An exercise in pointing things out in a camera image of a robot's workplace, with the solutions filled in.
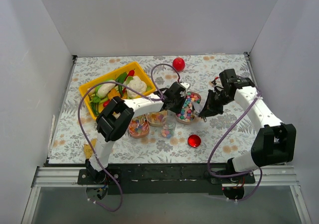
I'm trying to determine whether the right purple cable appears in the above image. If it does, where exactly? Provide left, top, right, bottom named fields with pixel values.
left=207, top=89, right=264, bottom=201

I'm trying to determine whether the tray of pale jelly candies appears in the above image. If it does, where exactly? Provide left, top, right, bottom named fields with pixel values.
left=147, top=111, right=167, bottom=127

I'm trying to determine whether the white cauliflower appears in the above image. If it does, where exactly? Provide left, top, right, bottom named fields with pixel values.
left=126, top=76, right=147, bottom=99

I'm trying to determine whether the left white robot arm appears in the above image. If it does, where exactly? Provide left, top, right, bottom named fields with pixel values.
left=85, top=82, right=190, bottom=184

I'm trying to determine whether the floral table mat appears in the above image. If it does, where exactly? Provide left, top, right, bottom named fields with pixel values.
left=48, top=54, right=257, bottom=165

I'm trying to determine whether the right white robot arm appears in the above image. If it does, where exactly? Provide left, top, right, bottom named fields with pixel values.
left=193, top=69, right=297, bottom=183

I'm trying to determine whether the white radish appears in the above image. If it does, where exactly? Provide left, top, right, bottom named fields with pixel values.
left=96, top=83, right=116, bottom=98

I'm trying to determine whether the bread slice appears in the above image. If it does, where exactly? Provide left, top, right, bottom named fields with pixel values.
left=83, top=138, right=97, bottom=159

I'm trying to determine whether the red jar lid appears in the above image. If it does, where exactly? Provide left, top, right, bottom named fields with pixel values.
left=187, top=134, right=201, bottom=148

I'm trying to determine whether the red apple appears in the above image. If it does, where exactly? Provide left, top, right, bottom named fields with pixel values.
left=172, top=57, right=185, bottom=71

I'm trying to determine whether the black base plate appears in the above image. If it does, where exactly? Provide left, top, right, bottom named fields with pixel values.
left=77, top=163, right=256, bottom=195

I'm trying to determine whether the red chili pepper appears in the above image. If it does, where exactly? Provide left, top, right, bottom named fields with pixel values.
left=125, top=70, right=135, bottom=82

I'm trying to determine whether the clear glass jar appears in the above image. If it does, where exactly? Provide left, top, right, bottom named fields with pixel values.
left=161, top=117, right=176, bottom=138

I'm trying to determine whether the metal scoop spoon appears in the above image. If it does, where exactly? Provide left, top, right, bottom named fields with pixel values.
left=192, top=102, right=207, bottom=122

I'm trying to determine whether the aluminium frame rail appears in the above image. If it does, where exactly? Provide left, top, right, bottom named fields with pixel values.
left=32, top=167, right=83, bottom=187

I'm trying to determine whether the tray of wrapped candies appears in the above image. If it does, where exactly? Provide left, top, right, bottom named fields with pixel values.
left=128, top=115, right=150, bottom=139

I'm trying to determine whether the yellow plastic basket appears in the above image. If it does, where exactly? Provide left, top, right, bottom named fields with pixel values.
left=79, top=62, right=156, bottom=120

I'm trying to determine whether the tray of star candies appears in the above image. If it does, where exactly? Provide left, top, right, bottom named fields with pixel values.
left=175, top=91, right=201, bottom=124

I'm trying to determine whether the orange bell pepper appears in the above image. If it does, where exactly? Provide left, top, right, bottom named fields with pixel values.
left=108, top=89, right=121, bottom=100

